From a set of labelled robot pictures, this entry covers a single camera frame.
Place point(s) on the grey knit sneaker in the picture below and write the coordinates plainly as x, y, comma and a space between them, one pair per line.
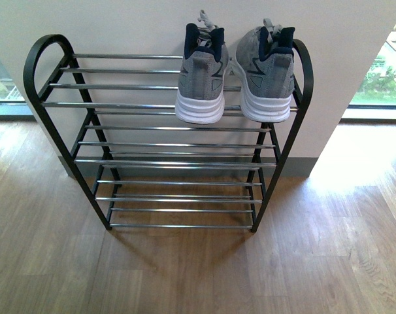
200, 97
264, 63

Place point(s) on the black metal shoe rack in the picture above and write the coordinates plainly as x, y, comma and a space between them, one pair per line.
111, 118

